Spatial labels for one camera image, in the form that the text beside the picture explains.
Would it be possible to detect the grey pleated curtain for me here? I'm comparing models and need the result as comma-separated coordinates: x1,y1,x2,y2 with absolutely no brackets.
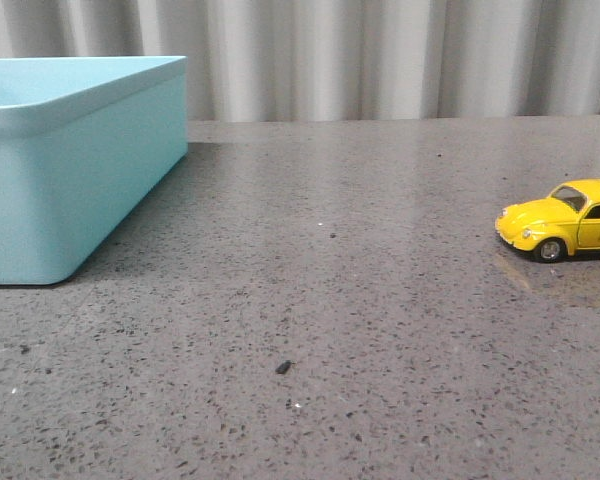
0,1,600,122

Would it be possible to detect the light blue plastic box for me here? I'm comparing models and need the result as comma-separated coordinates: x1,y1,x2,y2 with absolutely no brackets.
0,56,188,285

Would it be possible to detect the yellow toy beetle car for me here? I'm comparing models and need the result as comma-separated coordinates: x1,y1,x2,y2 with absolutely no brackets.
495,179,600,263

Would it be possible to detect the small black debris piece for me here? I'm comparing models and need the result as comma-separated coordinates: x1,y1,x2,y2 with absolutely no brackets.
275,360,293,375

